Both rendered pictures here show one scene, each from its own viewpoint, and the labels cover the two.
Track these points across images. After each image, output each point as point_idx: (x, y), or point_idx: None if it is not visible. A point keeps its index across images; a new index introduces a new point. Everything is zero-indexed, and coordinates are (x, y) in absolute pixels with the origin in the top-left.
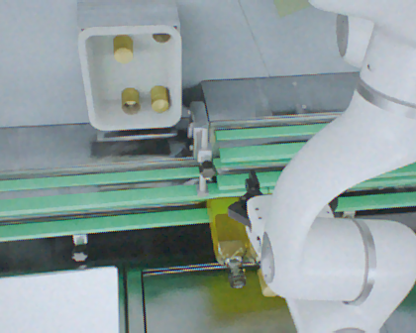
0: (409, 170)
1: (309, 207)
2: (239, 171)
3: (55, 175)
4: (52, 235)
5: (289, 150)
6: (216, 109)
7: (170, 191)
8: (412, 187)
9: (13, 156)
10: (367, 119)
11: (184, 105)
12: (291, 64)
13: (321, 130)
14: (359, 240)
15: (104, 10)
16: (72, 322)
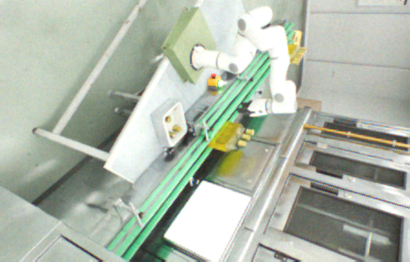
0: (236, 103)
1: (284, 80)
2: (209, 130)
3: (172, 169)
4: (186, 183)
5: (217, 114)
6: (193, 119)
7: (201, 147)
8: (235, 109)
9: (157, 173)
10: (280, 61)
11: None
12: (193, 99)
13: (271, 70)
14: (286, 84)
15: (159, 111)
16: (212, 197)
